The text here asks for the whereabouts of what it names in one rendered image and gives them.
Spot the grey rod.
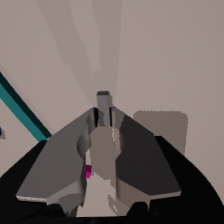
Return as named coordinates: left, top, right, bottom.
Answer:
left=97, top=91, right=110, bottom=127

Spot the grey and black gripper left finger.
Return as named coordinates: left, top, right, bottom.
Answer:
left=0, top=107, right=99, bottom=224

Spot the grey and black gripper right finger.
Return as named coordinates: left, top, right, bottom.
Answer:
left=109, top=106, right=224, bottom=224

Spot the turquoise rod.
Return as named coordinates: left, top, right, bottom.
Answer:
left=0, top=72, right=52, bottom=142

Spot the short magenta rod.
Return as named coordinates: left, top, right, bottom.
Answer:
left=86, top=165, right=92, bottom=178

